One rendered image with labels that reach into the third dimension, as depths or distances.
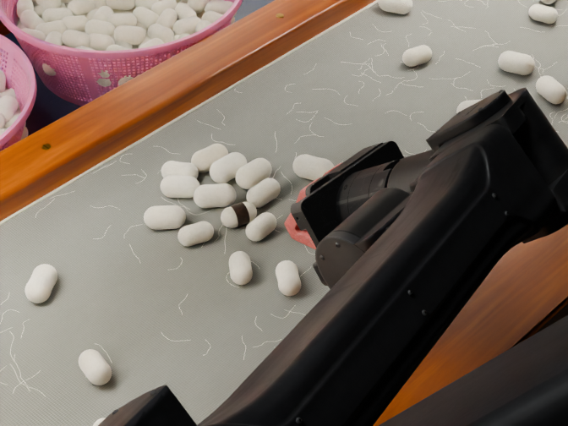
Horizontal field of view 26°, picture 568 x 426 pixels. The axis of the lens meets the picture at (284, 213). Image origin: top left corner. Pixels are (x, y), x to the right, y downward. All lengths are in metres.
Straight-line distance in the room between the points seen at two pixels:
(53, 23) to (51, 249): 0.35
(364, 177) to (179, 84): 0.39
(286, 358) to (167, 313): 0.46
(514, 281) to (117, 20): 0.55
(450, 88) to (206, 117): 0.24
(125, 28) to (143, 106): 0.17
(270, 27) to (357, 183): 0.45
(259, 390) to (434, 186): 0.21
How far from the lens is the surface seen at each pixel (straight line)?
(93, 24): 1.33
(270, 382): 0.52
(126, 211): 1.08
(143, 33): 1.31
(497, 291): 0.98
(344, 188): 0.85
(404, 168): 0.80
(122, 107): 1.16
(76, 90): 1.30
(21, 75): 1.24
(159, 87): 1.18
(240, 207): 1.05
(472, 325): 0.95
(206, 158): 1.11
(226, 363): 0.95
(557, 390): 0.32
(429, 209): 0.64
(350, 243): 0.73
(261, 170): 1.09
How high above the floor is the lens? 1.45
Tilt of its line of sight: 41 degrees down
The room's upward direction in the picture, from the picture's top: straight up
